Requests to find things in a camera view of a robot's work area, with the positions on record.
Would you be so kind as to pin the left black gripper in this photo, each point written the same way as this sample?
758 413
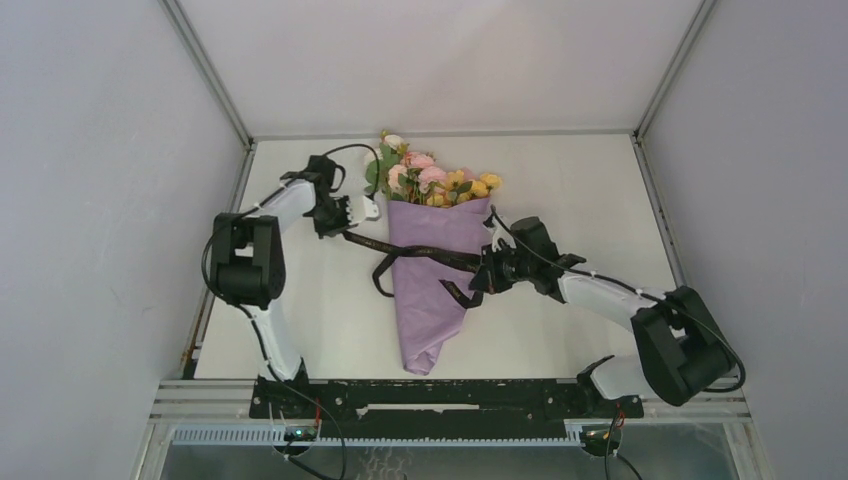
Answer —
344 224

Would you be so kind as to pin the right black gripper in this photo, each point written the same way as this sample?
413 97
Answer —
490 276

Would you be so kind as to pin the pink wrapping paper sheet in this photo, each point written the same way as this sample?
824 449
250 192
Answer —
427 314

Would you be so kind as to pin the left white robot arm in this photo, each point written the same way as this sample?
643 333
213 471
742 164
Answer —
243 262

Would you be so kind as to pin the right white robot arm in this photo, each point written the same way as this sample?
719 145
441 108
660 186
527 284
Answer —
680 349

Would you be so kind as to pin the yellow rose stem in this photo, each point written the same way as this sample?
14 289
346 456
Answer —
458 187

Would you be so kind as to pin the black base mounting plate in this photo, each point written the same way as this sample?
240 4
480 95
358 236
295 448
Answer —
406 407

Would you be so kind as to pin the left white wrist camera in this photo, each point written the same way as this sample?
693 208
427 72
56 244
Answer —
362 209

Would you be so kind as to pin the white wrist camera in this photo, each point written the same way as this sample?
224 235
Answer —
501 239
362 209

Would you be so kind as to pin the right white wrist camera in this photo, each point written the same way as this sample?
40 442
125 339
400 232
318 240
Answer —
501 239

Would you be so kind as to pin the white slotted cable duct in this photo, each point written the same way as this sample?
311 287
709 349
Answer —
258 435

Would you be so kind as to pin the aluminium frame rail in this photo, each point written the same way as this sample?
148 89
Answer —
242 401

